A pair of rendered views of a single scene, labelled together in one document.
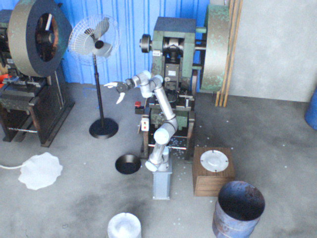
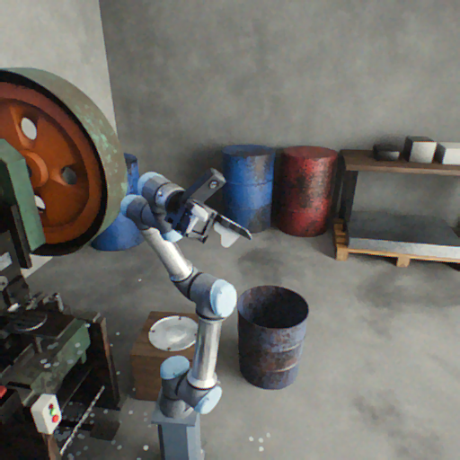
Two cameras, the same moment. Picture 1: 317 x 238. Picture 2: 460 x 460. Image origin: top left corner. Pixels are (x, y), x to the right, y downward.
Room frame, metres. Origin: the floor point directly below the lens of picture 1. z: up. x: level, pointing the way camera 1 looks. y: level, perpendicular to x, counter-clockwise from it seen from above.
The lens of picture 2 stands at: (1.54, 1.02, 1.78)
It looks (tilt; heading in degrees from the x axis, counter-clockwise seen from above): 27 degrees down; 277
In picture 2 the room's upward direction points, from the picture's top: straight up
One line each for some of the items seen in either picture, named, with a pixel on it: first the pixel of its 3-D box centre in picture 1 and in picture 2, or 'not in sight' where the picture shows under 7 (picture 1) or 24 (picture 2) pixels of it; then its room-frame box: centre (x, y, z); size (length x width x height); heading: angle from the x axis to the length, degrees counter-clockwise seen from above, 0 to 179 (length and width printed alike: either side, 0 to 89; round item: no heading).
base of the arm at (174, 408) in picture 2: (162, 161); (176, 394); (1.87, -0.03, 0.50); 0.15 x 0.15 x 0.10
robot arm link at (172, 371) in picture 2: (162, 153); (176, 375); (1.87, -0.03, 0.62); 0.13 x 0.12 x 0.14; 148
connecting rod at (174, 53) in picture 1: (173, 50); not in sight; (2.63, -0.11, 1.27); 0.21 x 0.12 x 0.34; 175
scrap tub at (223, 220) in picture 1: (236, 214); (270, 337); (1.47, -0.73, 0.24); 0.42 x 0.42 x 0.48
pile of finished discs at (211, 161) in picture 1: (214, 160); (174, 332); (2.03, -0.57, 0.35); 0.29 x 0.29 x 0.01
